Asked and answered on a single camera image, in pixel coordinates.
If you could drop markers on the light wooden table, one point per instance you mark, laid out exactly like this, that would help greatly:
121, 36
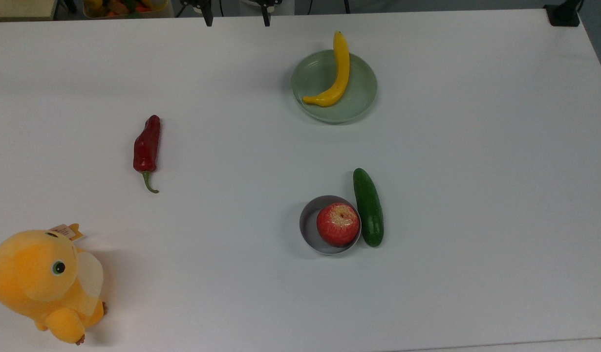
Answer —
19, 7

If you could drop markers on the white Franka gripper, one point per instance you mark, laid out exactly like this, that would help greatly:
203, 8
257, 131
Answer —
267, 2

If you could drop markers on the box of toy fruits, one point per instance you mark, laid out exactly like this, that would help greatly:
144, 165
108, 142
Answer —
127, 7

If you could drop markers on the red apple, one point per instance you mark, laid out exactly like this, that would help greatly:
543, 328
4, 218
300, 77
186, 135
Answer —
337, 224

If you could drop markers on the yellow banana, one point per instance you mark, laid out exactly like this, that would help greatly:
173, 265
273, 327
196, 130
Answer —
340, 73

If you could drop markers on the yellow plush toy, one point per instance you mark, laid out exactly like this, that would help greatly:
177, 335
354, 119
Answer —
36, 283

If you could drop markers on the grey round bowl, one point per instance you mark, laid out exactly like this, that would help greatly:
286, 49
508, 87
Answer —
308, 225

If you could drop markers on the light green plastic plate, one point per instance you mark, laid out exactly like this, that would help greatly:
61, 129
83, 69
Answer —
361, 93

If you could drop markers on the black table clamp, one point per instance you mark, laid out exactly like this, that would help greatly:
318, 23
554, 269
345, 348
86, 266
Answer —
563, 13

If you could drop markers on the orange paper tag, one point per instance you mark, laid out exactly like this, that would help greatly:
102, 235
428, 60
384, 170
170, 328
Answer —
66, 230

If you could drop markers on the green cucumber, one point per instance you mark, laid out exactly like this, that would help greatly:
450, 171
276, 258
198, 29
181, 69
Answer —
369, 210

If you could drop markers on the red chili pepper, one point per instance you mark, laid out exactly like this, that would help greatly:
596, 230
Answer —
147, 146

